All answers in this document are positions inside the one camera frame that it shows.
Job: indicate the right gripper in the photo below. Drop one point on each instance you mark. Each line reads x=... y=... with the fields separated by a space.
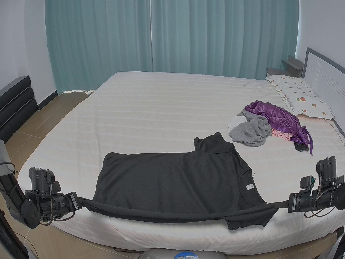
x=299 y=201

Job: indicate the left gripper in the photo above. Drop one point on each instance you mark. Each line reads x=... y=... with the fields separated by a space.
x=67 y=202

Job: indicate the black T-shirt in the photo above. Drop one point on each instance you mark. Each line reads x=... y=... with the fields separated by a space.
x=175 y=177

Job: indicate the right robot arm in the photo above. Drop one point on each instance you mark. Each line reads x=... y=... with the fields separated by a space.
x=327 y=195

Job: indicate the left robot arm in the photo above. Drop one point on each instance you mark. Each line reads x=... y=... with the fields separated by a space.
x=24 y=206

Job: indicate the bed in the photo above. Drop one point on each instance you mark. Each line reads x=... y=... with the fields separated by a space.
x=148 y=112

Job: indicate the black lace garment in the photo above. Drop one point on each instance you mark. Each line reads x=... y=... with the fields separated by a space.
x=301 y=146

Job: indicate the pink garment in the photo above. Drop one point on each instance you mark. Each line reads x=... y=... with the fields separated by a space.
x=281 y=135

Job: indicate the grey knit garment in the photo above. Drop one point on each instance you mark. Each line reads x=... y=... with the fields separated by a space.
x=250 y=133

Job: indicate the purple satin garment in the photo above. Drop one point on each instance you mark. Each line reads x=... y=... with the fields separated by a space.
x=280 y=117

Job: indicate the white garment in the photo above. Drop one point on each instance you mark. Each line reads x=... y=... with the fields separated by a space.
x=237 y=121

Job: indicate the white printed pillow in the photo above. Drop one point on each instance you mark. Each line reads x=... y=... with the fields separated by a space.
x=299 y=96

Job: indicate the black chest of drawers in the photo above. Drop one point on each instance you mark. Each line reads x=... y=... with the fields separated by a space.
x=16 y=104

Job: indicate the grey bedside table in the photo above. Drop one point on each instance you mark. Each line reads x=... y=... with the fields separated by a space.
x=291 y=63

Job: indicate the blue-green curtain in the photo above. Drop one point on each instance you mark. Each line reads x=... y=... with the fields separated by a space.
x=99 y=36
x=223 y=28

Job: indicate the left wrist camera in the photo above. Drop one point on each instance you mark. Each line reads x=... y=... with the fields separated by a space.
x=56 y=187

